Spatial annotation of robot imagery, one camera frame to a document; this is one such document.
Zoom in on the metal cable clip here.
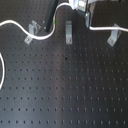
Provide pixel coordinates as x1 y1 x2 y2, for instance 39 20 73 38
24 21 41 44
65 21 73 45
106 23 123 47

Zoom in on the white and green gripper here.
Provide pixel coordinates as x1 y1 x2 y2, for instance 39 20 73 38
68 0 91 28

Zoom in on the black cylindrical post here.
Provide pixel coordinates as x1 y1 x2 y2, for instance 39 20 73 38
44 0 59 32

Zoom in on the right metal cable clip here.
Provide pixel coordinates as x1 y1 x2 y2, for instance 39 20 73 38
106 23 123 47

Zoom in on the middle metal cable clip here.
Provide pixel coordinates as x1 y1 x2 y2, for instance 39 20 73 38
65 21 73 45

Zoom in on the white cable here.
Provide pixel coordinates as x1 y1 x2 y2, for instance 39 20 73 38
0 2 128 92

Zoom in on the left metal cable clip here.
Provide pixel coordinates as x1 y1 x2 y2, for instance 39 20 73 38
24 21 41 44

